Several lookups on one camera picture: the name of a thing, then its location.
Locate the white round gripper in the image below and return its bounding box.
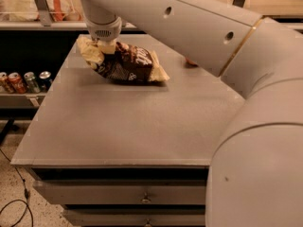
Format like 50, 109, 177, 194
85, 17, 122, 54

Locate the brown chip bag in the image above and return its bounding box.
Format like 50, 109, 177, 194
77, 36, 169, 83

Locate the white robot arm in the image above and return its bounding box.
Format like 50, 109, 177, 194
81, 0, 303, 227

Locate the white orange bag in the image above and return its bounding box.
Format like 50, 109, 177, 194
9, 0, 81, 22

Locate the blue silver soda can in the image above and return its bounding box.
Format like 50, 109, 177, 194
39, 71, 52, 91

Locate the silver green soda can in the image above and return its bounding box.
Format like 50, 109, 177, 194
24, 72, 41, 94

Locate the orange soda can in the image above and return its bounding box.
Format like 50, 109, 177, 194
0, 72, 14, 94
9, 72, 27, 94

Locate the orange soda can far left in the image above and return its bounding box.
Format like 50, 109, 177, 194
0, 72, 14, 94

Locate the red apple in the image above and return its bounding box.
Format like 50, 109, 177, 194
186, 58, 198, 67

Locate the grey upper drawer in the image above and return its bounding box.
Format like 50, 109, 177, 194
33, 181, 205, 205

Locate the grey drawer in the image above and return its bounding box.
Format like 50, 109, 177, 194
62, 209, 205, 227
33, 181, 205, 205

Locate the grey lower drawer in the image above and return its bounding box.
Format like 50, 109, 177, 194
62, 209, 205, 227

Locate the metal bracket left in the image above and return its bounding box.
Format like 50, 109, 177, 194
34, 0, 53, 26

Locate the black cable left floor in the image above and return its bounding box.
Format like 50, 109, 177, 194
0, 148, 35, 227

